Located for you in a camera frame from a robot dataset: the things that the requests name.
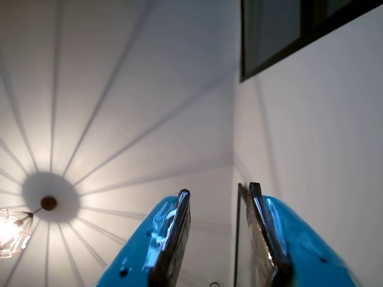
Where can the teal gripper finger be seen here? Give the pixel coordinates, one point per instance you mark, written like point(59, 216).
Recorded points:
point(140, 248)
point(305, 248)

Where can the glass pendant lamp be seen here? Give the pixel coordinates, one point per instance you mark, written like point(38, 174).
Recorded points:
point(12, 233)

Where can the dark framed window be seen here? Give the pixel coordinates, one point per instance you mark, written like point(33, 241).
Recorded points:
point(269, 30)

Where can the dark door frame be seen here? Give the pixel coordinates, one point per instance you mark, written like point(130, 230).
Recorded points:
point(237, 224)

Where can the wooden ceiling lamp mount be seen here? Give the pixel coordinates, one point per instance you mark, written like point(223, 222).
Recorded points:
point(48, 203)

